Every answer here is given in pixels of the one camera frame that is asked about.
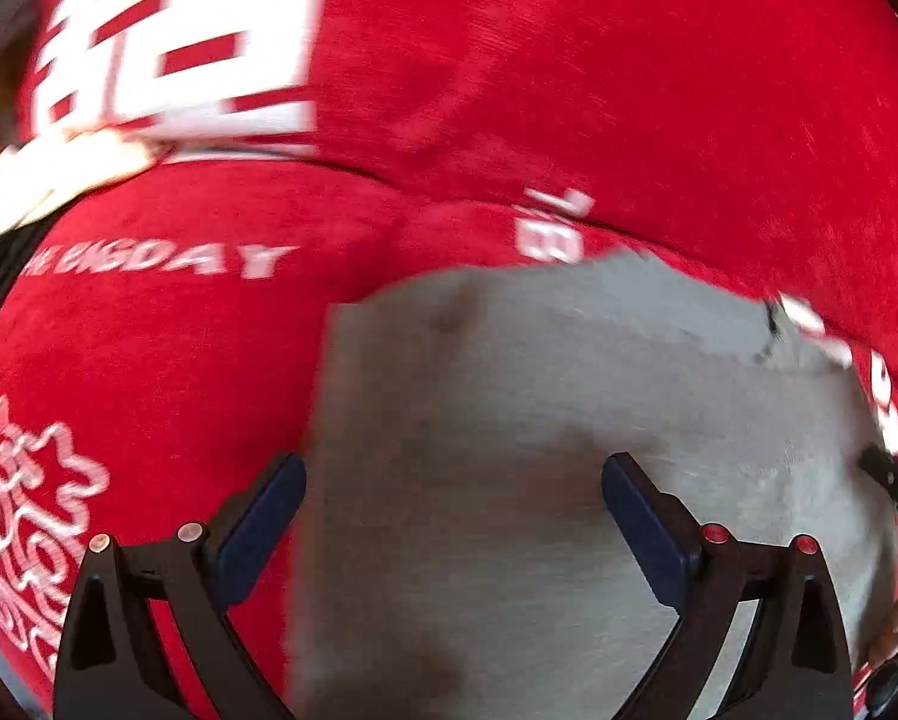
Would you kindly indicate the red folded quilt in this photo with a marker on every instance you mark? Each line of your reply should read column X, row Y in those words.
column 569, row 75

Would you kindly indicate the grey knit sweater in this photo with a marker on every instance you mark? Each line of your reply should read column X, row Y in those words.
column 494, row 427

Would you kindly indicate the person's right hand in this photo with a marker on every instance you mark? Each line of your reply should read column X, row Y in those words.
column 895, row 626

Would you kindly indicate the red printed sofa seat cover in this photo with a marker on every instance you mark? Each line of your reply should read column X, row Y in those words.
column 179, row 360

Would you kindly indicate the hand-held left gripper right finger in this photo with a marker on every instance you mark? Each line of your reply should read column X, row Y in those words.
column 644, row 540

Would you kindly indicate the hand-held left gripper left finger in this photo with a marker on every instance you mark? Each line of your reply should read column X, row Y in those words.
column 258, row 532

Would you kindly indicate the cream cloth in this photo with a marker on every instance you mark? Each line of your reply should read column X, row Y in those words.
column 51, row 180

